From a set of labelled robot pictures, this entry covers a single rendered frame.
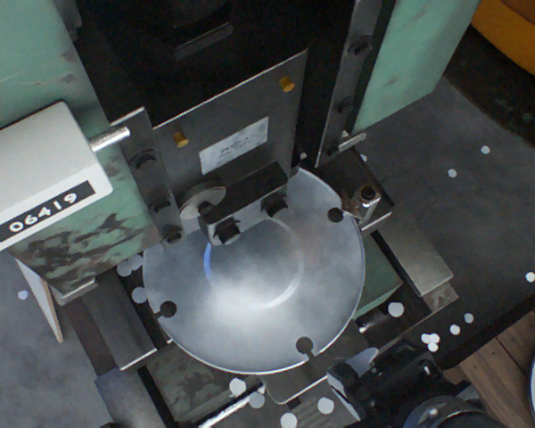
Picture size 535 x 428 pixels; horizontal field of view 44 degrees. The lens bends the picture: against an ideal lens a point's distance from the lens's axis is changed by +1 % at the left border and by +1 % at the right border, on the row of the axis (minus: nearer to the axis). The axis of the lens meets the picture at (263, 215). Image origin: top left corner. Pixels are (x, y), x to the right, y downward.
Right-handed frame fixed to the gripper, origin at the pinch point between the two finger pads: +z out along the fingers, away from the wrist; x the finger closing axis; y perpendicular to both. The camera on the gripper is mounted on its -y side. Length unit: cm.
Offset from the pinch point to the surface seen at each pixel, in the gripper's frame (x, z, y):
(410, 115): 4, 98, 71
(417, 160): -6, 93, 64
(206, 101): 33.2, -18.2, 0.2
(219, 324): 9.0, 13.4, -6.5
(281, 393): -1.4, 8.8, -4.9
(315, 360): -0.6, 9.2, 0.9
